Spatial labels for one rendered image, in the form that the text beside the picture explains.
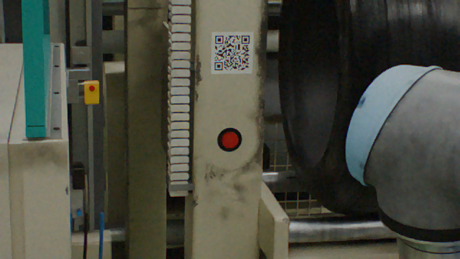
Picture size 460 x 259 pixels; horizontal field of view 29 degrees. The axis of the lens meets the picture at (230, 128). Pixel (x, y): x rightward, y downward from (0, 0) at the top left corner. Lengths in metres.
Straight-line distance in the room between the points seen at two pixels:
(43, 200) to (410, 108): 0.35
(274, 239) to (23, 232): 0.77
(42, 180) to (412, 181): 0.34
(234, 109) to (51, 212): 0.79
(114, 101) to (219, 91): 0.80
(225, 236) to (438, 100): 0.97
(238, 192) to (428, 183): 0.92
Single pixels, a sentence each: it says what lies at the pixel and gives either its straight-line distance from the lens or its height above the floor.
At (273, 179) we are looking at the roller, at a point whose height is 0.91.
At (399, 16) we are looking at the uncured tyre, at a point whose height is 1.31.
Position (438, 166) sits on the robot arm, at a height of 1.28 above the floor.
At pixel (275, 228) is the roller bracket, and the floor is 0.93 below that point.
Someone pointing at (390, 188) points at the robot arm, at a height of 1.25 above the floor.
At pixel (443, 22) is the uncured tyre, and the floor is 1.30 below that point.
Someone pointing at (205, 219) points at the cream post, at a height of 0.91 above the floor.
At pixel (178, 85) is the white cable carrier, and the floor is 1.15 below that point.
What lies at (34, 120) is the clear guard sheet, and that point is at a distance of 0.84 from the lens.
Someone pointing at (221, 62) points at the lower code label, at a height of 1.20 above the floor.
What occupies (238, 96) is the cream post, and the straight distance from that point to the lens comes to 1.60.
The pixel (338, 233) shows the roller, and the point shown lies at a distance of 1.64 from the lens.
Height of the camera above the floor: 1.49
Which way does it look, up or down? 15 degrees down
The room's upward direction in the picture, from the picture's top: 2 degrees clockwise
